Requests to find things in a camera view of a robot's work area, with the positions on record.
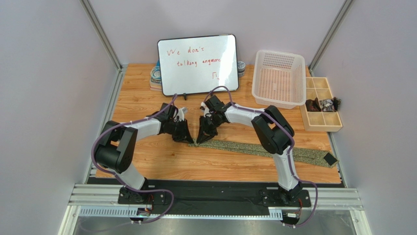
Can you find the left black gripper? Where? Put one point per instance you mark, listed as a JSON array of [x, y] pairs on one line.
[[177, 126]]

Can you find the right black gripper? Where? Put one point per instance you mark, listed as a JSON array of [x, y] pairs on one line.
[[209, 121]]

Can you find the green floral patterned tie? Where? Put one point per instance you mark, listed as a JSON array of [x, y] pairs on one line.
[[309, 156]]

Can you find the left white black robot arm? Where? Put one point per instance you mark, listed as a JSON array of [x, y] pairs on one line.
[[113, 150]]

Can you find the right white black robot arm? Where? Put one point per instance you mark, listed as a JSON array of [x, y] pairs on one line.
[[272, 129]]

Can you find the blue tape roll stack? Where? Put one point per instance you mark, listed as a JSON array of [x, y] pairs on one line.
[[156, 79]]

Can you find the whiteboard with red writing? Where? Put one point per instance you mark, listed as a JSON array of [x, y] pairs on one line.
[[196, 65]]

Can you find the blue white patterned jar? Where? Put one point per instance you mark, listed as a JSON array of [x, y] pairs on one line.
[[241, 67]]

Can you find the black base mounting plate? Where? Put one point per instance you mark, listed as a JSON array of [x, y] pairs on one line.
[[212, 198]]

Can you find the white perforated plastic basket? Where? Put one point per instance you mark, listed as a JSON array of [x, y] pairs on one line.
[[279, 79]]

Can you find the dark rolled tie in box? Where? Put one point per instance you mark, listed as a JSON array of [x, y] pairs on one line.
[[313, 105]]

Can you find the wooden compartment organizer box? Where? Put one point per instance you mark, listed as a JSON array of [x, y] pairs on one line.
[[318, 87]]

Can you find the patterned rolled tie in box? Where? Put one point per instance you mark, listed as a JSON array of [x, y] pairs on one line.
[[330, 105]]

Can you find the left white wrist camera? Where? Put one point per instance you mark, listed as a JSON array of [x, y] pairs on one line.
[[180, 116]]

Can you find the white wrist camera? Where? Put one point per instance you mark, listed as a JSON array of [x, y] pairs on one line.
[[180, 116], [205, 109]]

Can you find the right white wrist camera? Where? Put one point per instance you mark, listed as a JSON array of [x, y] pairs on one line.
[[205, 109]]

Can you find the aluminium front rail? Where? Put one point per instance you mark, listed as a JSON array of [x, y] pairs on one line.
[[102, 206]]

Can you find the right aluminium frame post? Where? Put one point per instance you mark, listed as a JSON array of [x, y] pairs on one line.
[[343, 11]]

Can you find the aluminium frame post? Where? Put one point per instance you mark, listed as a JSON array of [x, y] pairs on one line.
[[343, 11], [119, 67]]

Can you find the left aluminium frame post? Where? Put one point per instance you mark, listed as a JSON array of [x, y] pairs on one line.
[[119, 67]]

